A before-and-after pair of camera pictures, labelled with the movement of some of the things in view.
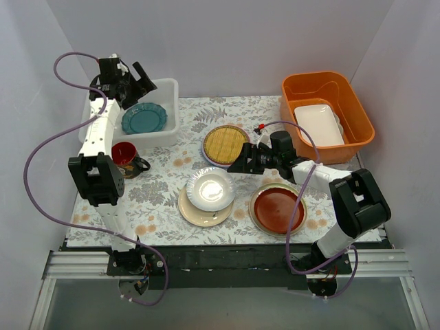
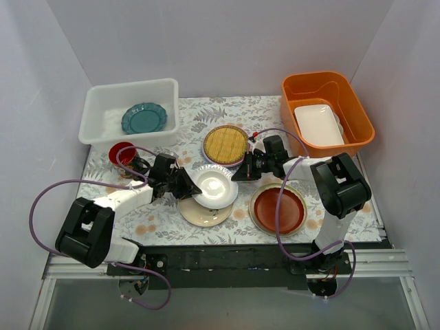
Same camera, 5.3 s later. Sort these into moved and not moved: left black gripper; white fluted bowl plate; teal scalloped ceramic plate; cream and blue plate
Moved: left black gripper
Not moved: teal scalloped ceramic plate; cream and blue plate; white fluted bowl plate
